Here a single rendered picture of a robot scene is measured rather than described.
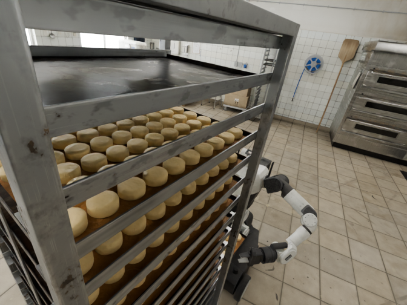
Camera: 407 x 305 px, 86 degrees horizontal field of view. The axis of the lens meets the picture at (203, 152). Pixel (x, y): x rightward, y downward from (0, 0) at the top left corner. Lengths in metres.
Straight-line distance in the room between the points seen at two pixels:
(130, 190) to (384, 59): 4.93
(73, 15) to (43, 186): 0.15
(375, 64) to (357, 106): 0.74
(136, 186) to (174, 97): 0.18
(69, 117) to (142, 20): 0.13
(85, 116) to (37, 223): 0.11
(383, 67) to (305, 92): 1.67
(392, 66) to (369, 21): 1.31
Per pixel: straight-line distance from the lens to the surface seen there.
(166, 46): 0.91
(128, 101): 0.28
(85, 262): 0.44
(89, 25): 0.25
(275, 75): 0.68
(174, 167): 0.47
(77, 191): 0.29
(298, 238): 1.46
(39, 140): 0.21
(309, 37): 5.99
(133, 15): 0.28
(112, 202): 0.39
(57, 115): 0.25
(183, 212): 0.51
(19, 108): 0.20
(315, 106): 6.12
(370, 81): 5.07
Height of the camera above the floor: 1.77
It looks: 29 degrees down
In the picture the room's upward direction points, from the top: 8 degrees clockwise
